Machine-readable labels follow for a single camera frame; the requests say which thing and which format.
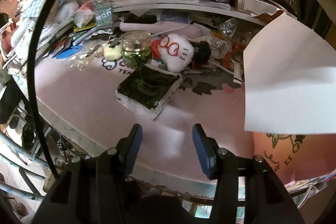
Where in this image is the white plush with red glasses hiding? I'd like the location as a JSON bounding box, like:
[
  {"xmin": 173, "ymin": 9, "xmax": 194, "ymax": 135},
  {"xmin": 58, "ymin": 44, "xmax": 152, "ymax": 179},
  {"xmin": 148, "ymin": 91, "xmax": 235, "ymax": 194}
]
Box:
[{"xmin": 151, "ymin": 34, "xmax": 194, "ymax": 73}]

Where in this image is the yellow sponge puff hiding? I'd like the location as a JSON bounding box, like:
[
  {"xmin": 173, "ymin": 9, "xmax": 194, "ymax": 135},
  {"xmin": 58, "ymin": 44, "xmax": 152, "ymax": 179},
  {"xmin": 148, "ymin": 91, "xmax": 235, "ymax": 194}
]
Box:
[{"xmin": 103, "ymin": 44, "xmax": 122, "ymax": 61}]

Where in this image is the green glass jar gold lid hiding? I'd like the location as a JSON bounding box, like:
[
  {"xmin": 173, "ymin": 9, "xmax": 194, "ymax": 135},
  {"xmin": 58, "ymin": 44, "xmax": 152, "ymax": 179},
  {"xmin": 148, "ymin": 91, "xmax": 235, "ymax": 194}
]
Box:
[{"xmin": 121, "ymin": 31, "xmax": 151, "ymax": 68}]

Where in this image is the black scrunchie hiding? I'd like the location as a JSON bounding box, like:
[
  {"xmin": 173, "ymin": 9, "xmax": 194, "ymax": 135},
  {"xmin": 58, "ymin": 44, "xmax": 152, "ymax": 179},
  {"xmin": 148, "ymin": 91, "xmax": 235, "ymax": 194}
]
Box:
[{"xmin": 189, "ymin": 41, "xmax": 211, "ymax": 69}]

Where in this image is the blue flat plastic piece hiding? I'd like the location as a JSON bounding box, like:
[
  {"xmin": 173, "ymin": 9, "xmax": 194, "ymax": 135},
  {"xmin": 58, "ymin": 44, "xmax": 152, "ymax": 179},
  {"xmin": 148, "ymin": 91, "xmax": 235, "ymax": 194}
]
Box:
[{"xmin": 56, "ymin": 45, "xmax": 83, "ymax": 59}]

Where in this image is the pink hair brush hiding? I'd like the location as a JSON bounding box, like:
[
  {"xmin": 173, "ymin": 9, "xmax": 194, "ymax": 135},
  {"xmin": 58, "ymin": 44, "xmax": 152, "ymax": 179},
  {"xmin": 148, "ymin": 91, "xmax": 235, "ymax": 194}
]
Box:
[{"xmin": 119, "ymin": 13, "xmax": 203, "ymax": 39}]

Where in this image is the white shelf board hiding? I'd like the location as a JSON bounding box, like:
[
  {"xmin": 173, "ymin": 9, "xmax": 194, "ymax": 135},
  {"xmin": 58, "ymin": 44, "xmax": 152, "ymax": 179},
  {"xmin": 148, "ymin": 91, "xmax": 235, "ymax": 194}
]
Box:
[{"xmin": 113, "ymin": 3, "xmax": 266, "ymax": 26}]

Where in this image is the clear water bottle blue label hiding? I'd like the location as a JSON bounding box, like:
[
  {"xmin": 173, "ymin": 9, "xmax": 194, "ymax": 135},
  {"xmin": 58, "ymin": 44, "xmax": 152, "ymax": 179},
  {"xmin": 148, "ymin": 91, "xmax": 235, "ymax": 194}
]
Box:
[{"xmin": 94, "ymin": 0, "xmax": 113, "ymax": 31}]

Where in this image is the brown silver box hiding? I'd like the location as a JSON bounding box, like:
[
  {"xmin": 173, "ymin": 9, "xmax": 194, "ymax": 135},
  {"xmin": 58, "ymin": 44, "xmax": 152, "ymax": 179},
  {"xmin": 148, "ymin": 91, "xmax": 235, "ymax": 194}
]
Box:
[{"xmin": 235, "ymin": 0, "xmax": 286, "ymax": 16}]

